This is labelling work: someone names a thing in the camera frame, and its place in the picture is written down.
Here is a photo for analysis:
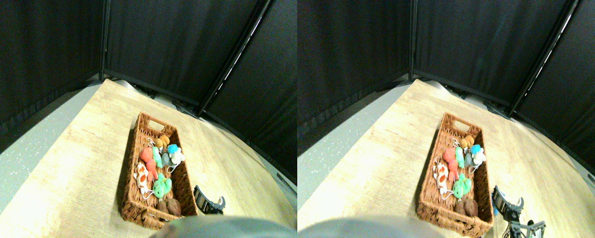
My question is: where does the brown mouse toy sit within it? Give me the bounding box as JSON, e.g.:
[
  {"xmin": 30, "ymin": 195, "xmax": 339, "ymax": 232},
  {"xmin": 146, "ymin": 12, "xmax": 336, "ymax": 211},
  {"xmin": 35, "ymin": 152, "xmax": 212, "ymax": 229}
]
[
  {"xmin": 157, "ymin": 198, "xmax": 182, "ymax": 217},
  {"xmin": 455, "ymin": 198, "xmax": 479, "ymax": 218}
]

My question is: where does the white orange spotted mouse toy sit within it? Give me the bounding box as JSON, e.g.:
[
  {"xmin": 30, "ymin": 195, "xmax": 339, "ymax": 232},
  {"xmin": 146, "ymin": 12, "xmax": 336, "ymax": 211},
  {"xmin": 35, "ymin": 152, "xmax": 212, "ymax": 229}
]
[
  {"xmin": 433, "ymin": 158, "xmax": 454, "ymax": 200},
  {"xmin": 133, "ymin": 163, "xmax": 152, "ymax": 199}
]

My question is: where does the red mouse toy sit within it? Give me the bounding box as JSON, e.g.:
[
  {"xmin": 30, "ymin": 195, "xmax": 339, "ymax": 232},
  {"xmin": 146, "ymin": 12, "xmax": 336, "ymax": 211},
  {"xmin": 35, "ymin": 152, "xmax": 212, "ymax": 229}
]
[
  {"xmin": 140, "ymin": 147, "xmax": 158, "ymax": 181},
  {"xmin": 443, "ymin": 147, "xmax": 460, "ymax": 181}
]

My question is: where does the brown wicker basket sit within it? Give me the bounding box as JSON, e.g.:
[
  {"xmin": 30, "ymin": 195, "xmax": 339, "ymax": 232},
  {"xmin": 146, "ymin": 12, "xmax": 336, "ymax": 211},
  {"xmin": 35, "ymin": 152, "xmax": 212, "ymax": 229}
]
[
  {"xmin": 120, "ymin": 112, "xmax": 199, "ymax": 230},
  {"xmin": 416, "ymin": 112, "xmax": 494, "ymax": 238}
]

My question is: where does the black curtain stand pole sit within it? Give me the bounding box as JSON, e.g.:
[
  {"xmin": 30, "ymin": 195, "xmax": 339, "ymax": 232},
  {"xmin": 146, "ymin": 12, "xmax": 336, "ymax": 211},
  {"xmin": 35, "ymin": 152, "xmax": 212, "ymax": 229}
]
[
  {"xmin": 101, "ymin": 0, "xmax": 110, "ymax": 83},
  {"xmin": 409, "ymin": 0, "xmax": 419, "ymax": 83},
  {"xmin": 506, "ymin": 0, "xmax": 581, "ymax": 118},
  {"xmin": 196, "ymin": 0, "xmax": 274, "ymax": 116}
]

